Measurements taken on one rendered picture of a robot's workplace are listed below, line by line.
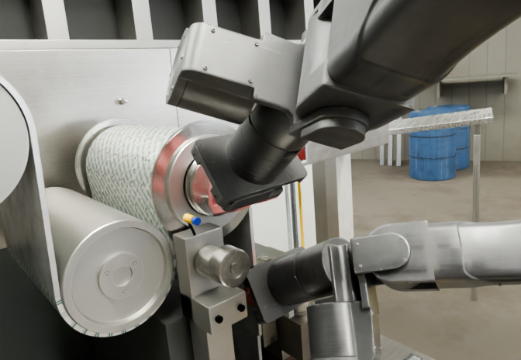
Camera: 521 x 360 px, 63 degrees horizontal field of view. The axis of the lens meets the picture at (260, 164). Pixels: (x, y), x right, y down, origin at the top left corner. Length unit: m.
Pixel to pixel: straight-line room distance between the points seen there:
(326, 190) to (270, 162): 1.08
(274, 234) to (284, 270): 2.46
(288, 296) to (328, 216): 0.96
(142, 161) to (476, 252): 0.37
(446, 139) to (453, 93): 1.32
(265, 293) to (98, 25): 0.60
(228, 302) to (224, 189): 0.15
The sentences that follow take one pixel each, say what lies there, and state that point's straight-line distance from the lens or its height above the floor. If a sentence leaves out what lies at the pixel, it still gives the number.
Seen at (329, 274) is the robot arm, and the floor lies 1.16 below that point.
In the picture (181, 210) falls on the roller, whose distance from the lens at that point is 0.49.
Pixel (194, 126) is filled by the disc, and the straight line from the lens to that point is 0.49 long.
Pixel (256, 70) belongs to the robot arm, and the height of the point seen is 1.37.
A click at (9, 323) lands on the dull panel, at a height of 1.02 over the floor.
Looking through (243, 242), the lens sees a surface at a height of 1.15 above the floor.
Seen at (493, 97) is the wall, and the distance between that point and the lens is 6.73.
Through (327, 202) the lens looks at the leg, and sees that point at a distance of 1.44.
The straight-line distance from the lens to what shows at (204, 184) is 0.48.
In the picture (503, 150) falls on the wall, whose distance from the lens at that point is 6.82.
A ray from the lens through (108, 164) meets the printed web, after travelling 0.61.
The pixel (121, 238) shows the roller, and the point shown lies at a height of 1.21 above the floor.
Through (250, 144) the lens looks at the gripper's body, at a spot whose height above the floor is 1.31.
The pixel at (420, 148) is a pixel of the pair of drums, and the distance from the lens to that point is 5.55.
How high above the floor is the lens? 1.36
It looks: 11 degrees down
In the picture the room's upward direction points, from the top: 5 degrees counter-clockwise
